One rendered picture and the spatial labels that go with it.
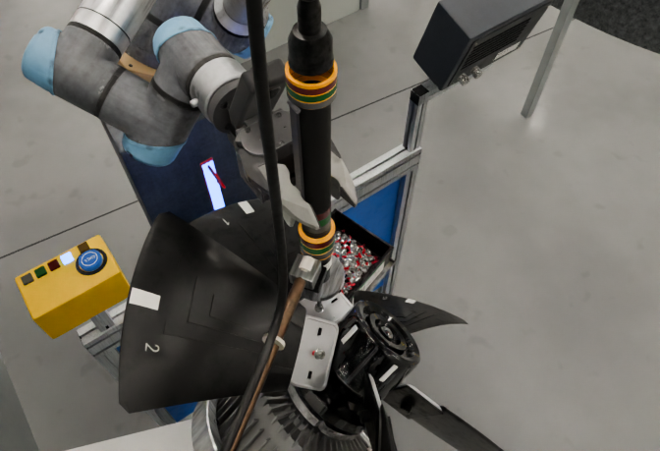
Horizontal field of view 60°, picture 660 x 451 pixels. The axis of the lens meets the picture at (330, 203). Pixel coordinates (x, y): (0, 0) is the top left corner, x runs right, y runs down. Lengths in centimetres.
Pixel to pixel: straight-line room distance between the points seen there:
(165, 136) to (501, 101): 229
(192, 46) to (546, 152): 219
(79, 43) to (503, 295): 183
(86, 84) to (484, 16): 80
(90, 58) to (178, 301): 33
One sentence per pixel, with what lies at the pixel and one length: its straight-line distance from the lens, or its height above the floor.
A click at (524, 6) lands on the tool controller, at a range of 134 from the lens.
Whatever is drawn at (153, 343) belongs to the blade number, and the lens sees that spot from 65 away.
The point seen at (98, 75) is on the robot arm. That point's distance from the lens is 80.
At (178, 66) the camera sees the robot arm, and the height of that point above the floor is 150.
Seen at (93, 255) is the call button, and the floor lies 108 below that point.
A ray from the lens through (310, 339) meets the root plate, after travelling 77.
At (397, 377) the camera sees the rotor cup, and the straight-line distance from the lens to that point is 80.
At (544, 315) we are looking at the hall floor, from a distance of 231.
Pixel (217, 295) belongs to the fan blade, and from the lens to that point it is 69.
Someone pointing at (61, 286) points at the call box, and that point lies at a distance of 112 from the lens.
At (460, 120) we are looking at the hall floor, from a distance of 279.
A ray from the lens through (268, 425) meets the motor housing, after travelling 82.
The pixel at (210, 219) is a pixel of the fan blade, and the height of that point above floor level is 118.
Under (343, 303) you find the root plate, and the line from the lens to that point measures 87.
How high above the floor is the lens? 198
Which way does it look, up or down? 55 degrees down
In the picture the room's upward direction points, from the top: straight up
